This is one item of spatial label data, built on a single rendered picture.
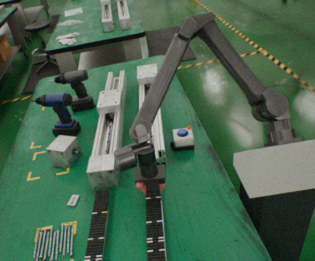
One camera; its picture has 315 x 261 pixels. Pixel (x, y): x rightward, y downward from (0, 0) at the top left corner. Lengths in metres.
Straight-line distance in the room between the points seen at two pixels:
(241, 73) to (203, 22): 0.21
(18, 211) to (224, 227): 0.74
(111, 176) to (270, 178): 0.54
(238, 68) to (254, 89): 0.09
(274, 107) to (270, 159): 0.18
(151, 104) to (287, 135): 0.45
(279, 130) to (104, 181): 0.63
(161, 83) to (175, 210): 0.42
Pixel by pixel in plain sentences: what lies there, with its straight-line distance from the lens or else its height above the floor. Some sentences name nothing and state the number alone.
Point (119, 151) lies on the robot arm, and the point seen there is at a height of 1.01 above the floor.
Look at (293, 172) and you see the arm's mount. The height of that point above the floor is 0.87.
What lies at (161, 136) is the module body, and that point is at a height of 0.86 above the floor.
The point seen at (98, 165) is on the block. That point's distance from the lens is 1.10.
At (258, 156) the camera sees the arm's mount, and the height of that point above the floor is 0.96.
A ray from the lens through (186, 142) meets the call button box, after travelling 1.21.
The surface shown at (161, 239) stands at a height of 0.81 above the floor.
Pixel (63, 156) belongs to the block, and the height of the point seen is 0.84.
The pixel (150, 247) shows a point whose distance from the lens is 0.91.
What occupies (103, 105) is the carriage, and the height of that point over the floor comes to 0.90.
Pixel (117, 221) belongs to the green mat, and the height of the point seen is 0.78.
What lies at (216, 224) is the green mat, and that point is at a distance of 0.98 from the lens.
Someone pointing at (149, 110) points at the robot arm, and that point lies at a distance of 0.93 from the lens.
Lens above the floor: 1.57
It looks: 36 degrees down
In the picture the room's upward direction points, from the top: 11 degrees counter-clockwise
